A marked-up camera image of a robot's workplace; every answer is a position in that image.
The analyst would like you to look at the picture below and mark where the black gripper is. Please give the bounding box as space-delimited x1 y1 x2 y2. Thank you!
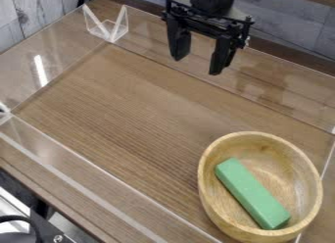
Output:
163 0 255 75

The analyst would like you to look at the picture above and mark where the green rectangular block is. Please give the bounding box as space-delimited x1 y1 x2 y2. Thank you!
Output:
215 158 291 230

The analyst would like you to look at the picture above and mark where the wooden bowl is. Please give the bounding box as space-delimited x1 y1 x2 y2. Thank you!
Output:
196 131 323 243

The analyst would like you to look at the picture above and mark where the clear acrylic corner bracket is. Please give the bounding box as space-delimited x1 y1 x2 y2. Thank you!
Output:
83 5 128 43

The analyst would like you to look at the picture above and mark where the black metal stand bracket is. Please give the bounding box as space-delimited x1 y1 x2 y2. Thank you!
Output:
28 210 76 243

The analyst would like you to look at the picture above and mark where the black cable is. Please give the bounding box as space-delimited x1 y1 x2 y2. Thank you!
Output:
0 215 43 243

